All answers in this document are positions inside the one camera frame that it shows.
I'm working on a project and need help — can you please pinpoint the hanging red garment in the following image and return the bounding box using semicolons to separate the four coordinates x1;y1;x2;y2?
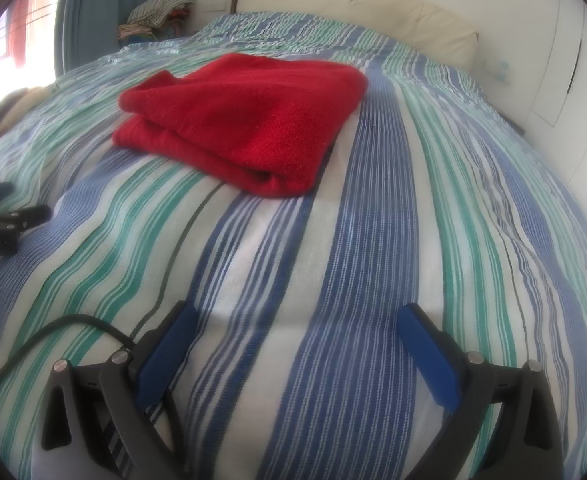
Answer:
10;0;30;69

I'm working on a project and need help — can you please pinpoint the blue curtain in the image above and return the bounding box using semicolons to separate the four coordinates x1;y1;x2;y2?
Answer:
56;0;181;82

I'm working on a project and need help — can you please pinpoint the white wardrobe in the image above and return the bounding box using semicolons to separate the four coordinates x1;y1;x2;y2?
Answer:
523;0;587;246

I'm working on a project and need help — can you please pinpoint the pile of mixed clothes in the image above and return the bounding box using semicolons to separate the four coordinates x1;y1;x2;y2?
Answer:
117;0;197;49

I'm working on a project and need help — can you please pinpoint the black cable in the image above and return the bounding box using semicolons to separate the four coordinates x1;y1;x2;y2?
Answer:
0;313;186;461

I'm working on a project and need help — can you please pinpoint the white wall socket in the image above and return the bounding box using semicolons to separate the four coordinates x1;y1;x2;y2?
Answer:
483;57;512;86

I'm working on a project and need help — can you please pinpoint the striped bed sheet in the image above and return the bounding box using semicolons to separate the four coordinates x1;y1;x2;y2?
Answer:
0;10;587;480

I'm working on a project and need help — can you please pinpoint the red sweater with white rabbit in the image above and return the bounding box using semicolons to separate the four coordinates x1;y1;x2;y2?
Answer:
112;52;369;199

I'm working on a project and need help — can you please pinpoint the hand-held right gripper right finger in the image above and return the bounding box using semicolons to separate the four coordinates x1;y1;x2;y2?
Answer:
397;303;567;480

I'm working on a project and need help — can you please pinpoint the cream padded headboard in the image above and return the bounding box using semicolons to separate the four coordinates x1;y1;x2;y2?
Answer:
232;0;479;70

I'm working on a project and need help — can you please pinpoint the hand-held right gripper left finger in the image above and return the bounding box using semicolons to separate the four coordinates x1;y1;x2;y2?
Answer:
30;301;198;480

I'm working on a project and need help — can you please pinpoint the beige rumpled blanket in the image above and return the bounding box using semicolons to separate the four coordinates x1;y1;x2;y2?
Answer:
0;86;50;147

